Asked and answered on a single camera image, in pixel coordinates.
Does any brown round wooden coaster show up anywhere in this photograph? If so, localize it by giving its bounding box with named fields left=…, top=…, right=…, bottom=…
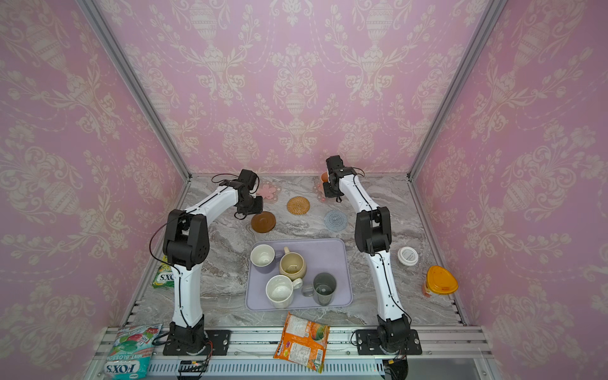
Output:
left=251, top=212, right=276, bottom=234

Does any woven rattan round coaster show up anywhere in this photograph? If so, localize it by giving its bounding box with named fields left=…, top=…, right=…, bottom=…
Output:
left=287, top=196, right=310, bottom=215

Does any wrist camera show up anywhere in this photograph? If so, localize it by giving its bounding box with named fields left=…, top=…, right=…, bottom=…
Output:
left=237, top=169, right=260, bottom=193
left=326, top=155, right=356, bottom=179

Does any cream yellow mug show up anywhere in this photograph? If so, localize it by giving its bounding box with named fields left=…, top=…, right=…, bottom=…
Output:
left=279, top=247, right=307, bottom=280

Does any lavender mug white inside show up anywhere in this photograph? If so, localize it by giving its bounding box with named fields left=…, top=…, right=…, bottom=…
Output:
left=250, top=244, right=276, bottom=274

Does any pink flower silicone coaster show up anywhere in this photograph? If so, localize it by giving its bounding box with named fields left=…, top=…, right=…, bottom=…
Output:
left=256, top=181, right=281, bottom=204

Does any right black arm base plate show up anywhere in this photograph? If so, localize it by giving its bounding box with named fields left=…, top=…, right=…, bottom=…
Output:
left=355, top=329, right=423, bottom=356

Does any lavender plastic tray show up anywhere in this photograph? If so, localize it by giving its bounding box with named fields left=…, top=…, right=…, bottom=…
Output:
left=245, top=238, right=353, bottom=312

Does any bottle with orange lid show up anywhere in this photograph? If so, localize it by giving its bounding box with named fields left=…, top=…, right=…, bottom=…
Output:
left=422, top=265, right=459, bottom=298

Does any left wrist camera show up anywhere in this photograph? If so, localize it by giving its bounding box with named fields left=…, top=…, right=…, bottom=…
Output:
left=237, top=169, right=260, bottom=193

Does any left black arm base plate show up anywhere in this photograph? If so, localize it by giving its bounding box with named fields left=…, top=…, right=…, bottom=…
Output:
left=163, top=329, right=231, bottom=356

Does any orange snack packet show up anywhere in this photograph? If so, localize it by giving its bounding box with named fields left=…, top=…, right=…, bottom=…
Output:
left=273, top=313, right=330, bottom=374

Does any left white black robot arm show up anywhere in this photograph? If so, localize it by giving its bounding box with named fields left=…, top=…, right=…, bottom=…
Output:
left=162, top=180, right=263, bottom=356

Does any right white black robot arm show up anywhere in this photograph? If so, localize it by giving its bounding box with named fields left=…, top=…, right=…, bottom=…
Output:
left=323, top=169, right=411, bottom=352

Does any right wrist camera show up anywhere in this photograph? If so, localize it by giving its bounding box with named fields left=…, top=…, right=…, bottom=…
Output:
left=326, top=155, right=356, bottom=179

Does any green Fox's candy bag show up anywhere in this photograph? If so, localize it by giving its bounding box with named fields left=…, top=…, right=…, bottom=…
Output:
left=152, top=255, right=174, bottom=289

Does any grey green mug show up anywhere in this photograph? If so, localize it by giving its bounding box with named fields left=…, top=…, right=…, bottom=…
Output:
left=302, top=272, right=337, bottom=307

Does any blue knitted round coaster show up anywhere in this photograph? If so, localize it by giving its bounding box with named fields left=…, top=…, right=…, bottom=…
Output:
left=324, top=210, right=348, bottom=232

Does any mint Fox's candy bag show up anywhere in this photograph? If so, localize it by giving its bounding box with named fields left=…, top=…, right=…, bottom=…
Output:
left=104, top=323, right=163, bottom=379

